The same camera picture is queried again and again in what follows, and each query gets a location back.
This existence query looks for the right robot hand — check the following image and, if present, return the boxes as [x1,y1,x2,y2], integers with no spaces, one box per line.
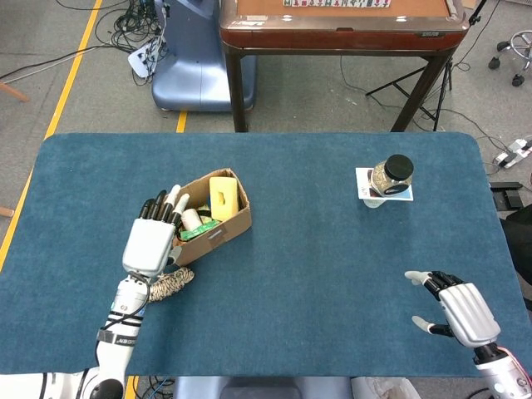
[405,269,502,348]

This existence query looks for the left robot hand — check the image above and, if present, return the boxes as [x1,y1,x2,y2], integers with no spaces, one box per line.
[121,184,204,278]

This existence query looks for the speckled rope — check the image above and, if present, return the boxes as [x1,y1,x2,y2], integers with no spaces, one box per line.
[147,267,195,303]

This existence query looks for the green tea packet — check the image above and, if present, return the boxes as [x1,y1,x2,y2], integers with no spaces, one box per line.
[180,219,221,242]

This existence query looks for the green yellow sponge with hole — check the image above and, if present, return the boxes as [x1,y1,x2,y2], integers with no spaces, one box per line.
[209,176,241,221]

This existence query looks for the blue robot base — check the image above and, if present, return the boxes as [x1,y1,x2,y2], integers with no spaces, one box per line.
[151,0,258,112]

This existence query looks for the brown cardboard box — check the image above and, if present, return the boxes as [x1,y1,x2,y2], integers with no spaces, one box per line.
[172,167,254,268]

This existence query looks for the black foot pedal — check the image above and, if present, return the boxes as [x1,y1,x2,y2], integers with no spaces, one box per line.
[490,181,527,211]

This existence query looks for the glass jar with black lid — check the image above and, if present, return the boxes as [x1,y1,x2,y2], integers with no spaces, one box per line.
[369,154,415,197]

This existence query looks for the white power strip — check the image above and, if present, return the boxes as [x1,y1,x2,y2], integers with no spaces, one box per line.
[127,39,163,78]
[496,139,532,170]

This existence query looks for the blue felt table mat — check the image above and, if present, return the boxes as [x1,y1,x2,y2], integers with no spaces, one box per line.
[0,131,529,377]

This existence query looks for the white card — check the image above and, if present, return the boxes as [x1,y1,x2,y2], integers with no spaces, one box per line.
[355,166,415,203]

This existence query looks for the grey robot torso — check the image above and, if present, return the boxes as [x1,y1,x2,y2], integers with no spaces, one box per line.
[172,376,354,399]

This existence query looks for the black tripod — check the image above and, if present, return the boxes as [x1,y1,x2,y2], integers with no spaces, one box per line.
[365,0,490,132]

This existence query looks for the chrome wheeled stool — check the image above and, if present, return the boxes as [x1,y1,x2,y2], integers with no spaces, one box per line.
[488,31,532,87]

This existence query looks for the brown mahjong table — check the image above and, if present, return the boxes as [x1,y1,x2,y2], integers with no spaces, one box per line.
[219,0,470,133]

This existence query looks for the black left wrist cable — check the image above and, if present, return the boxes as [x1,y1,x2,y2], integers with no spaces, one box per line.
[106,272,150,329]

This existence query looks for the black cables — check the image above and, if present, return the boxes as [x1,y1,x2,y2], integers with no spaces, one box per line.
[56,0,167,55]

